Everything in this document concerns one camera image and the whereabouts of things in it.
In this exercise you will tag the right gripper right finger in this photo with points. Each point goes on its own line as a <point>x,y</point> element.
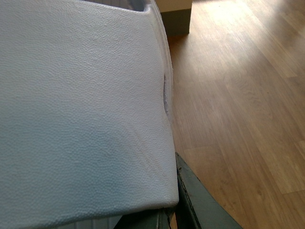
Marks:
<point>197,209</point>

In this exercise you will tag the light blue slipper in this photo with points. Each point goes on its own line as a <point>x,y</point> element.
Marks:
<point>85,112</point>

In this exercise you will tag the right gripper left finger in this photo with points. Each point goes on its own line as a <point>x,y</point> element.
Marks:
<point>148,219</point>

